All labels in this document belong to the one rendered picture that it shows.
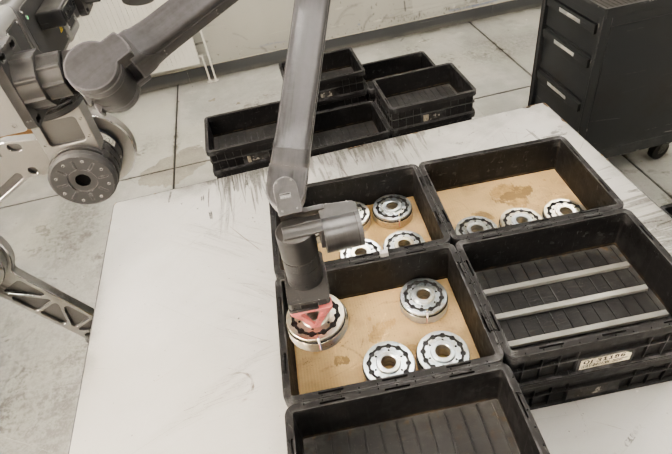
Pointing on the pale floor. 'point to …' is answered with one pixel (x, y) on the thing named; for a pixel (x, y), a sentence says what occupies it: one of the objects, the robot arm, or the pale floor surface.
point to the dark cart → (608, 58)
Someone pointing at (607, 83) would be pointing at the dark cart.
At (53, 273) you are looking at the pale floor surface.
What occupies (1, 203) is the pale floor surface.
